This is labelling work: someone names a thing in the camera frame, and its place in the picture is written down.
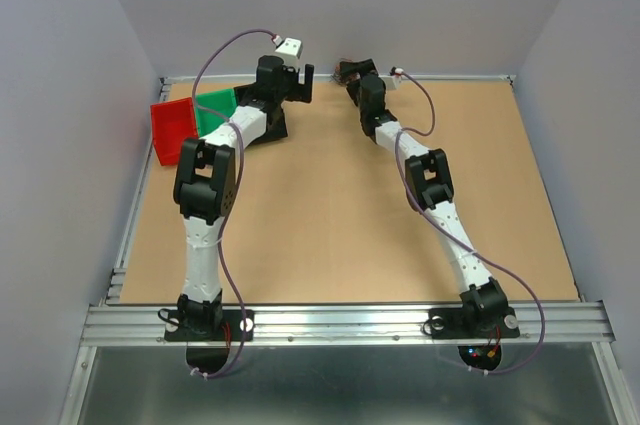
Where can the orange black wire ball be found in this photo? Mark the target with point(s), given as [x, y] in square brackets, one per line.
[344, 73]

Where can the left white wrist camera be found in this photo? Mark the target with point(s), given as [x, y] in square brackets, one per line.
[289, 50]

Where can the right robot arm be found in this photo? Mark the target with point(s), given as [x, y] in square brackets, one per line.
[484, 311]

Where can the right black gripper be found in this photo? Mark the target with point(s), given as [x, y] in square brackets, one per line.
[363, 67]

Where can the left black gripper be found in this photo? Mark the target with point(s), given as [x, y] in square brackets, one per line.
[300, 92]

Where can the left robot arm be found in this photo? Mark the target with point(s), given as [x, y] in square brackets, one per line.
[205, 190]

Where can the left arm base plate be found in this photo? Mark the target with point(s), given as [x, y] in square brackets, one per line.
[240, 325]

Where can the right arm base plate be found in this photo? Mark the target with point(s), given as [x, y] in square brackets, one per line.
[447, 323]

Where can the green plastic bin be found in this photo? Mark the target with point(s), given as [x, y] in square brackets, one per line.
[212, 108]

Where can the aluminium frame rail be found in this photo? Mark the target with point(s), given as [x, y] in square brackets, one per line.
[349, 363]

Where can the red plastic bin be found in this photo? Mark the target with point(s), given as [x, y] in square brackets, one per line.
[172, 122]

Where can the black plastic bin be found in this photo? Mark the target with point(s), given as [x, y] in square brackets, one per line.
[269, 103]

